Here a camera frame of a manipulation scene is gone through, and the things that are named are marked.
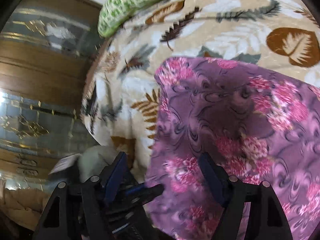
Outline purple floral garment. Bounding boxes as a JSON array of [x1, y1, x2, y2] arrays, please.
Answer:
[[145, 57, 319, 239]]

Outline wooden glass door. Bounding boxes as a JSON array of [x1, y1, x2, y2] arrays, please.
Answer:
[[1, 0, 103, 191]]

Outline leaf pattern fleece blanket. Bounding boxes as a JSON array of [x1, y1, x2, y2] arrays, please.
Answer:
[[81, 0, 319, 180]]

